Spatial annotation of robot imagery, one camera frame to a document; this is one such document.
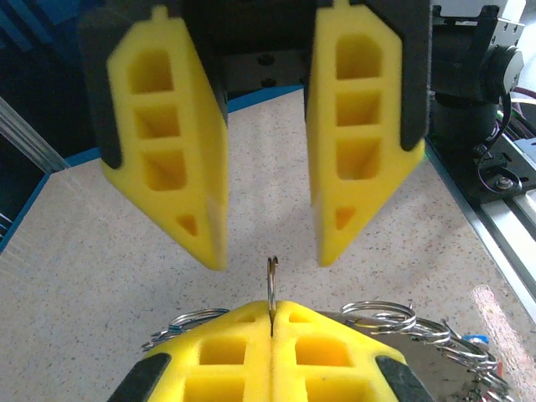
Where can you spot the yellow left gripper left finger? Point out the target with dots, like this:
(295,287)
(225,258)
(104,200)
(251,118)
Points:
(255,360)

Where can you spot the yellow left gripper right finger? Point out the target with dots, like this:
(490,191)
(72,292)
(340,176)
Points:
(285,364)

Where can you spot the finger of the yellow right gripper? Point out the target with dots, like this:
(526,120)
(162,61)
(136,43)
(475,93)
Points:
(197,167)
(389,159)

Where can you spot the steel split keyring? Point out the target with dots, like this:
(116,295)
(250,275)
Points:
(410,320)
(444,335)
(201,312)
(502,377)
(161,335)
(481,356)
(272,289)

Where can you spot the blue plastic tag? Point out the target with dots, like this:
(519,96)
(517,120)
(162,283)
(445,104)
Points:
(475,339)

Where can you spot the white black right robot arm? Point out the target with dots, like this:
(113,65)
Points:
(460,121)

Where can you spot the blue table edge strip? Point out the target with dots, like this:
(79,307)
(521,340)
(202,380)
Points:
(21,213)
(268,96)

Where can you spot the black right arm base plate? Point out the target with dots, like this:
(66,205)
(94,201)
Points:
(502,182)

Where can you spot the long aluminium rail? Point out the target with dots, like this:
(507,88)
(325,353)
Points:
(515,234)

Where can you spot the aluminium frame post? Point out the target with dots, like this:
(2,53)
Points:
(29,138)

